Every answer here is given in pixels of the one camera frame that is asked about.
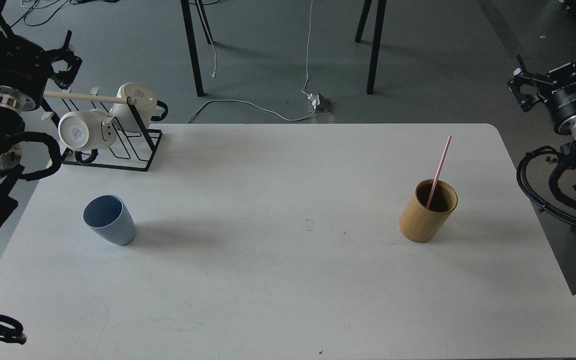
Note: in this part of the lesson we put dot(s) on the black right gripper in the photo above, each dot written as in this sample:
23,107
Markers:
558,92

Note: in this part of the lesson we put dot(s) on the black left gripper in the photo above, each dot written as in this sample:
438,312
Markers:
25,67

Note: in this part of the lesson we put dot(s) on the pink chopstick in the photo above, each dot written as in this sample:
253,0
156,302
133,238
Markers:
437,174

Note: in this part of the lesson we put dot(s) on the blue plastic cup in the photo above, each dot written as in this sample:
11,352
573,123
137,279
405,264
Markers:
109,218

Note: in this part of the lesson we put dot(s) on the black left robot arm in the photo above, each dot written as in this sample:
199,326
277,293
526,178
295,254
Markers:
12,134

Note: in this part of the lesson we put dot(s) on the white mug front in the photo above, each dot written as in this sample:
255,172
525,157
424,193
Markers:
86,132

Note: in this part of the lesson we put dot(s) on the black table leg left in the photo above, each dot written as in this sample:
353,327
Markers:
188,26

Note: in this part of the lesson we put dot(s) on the black table leg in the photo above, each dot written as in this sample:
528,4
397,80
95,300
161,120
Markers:
188,26
380,17

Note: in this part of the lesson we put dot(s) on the black table leg right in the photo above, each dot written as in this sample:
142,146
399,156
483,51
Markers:
380,17

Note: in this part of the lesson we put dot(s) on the bamboo cylinder holder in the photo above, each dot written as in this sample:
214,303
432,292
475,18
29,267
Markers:
427,210

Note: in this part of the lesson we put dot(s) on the white power adapter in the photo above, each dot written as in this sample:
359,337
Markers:
319,103

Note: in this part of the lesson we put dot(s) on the black wire mug rack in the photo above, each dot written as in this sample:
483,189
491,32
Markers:
131,151

